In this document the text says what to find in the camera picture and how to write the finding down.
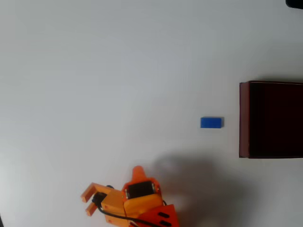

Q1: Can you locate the small blue block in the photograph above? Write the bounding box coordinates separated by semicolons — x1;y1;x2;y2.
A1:
200;116;224;129

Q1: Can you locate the dark red box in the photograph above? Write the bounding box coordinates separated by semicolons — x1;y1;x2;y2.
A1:
239;80;303;159

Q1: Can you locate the black object at corner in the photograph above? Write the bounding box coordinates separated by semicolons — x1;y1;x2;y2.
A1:
285;0;303;9

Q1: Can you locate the light orange camera mount bracket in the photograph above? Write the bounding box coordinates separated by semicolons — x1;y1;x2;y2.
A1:
80;182;127;225

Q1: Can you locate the black camera cable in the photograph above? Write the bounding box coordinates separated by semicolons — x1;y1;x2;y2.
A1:
93;198;164;227

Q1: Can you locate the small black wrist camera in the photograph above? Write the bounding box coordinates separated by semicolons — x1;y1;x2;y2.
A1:
91;192;107;208

